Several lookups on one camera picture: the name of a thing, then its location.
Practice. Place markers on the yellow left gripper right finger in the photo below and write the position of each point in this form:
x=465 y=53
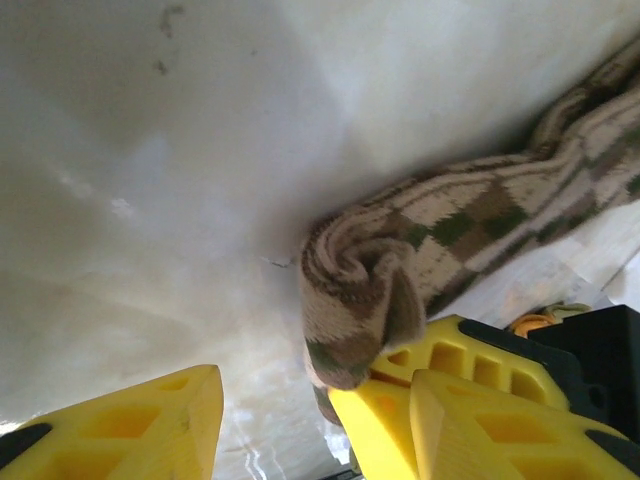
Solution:
x=480 y=435

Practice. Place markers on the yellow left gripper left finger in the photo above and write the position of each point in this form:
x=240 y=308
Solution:
x=125 y=430

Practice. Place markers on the brown argyle sock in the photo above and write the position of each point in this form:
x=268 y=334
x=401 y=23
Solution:
x=450 y=220

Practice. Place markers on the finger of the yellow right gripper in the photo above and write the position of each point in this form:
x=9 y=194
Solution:
x=380 y=430
x=460 y=360

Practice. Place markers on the green striped sock orange toe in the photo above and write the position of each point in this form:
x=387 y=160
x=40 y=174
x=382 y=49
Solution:
x=545 y=320

